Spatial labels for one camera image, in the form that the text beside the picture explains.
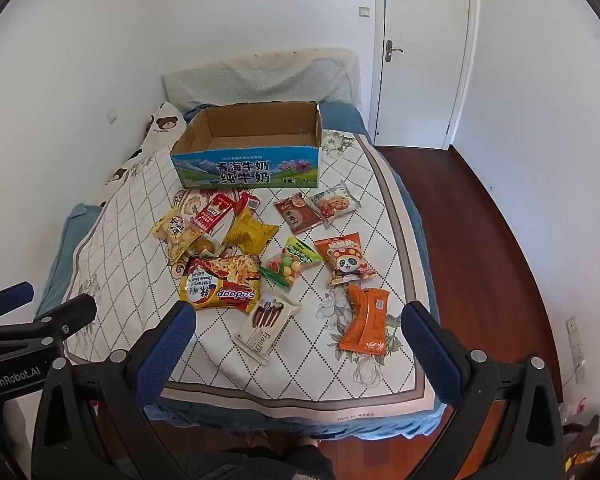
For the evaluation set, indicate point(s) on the clear bun packet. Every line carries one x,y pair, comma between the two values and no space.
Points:
205,246

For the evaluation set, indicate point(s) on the white door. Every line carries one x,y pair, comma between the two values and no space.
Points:
425,60

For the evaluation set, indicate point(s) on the wall light switch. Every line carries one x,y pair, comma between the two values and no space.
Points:
364,11

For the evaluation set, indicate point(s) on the plain yellow snack packet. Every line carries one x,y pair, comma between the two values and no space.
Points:
250,232

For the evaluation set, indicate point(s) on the clear cookie packet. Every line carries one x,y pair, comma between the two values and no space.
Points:
335,202

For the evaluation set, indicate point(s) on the orange panda snack packet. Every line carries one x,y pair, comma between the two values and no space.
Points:
347,260

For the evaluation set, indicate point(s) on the long red snack packet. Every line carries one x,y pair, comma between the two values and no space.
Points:
212,215

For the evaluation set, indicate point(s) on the brown snack packet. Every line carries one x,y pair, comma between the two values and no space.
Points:
297,212

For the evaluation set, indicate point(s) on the floral diamond pattern blanket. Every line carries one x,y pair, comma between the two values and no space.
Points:
305,370

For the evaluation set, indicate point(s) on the blue printed cardboard box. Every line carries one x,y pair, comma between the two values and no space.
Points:
240,170

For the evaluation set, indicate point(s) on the small red snack packet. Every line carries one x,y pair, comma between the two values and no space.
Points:
246,202

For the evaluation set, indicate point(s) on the yellow instant noodle packet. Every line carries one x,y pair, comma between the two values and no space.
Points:
220,285

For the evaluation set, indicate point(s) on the white wall socket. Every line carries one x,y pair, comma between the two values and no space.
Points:
573,330

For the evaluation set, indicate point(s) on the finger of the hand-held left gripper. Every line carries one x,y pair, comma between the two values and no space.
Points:
10,296
75,311

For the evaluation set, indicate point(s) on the white quilted headboard cushion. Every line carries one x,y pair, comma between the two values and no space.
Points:
260,80

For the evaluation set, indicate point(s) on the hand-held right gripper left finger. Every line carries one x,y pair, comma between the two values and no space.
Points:
166,355

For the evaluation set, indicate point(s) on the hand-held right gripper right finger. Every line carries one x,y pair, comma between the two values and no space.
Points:
430,355

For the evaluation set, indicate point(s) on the white chocolate wafer packet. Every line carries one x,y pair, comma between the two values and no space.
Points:
267,325

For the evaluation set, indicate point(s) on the yellow chip packet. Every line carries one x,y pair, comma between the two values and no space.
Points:
175,230

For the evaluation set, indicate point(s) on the green candy packet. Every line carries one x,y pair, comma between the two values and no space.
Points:
290,260

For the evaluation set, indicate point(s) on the bear print pillow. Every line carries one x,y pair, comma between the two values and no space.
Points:
160,130

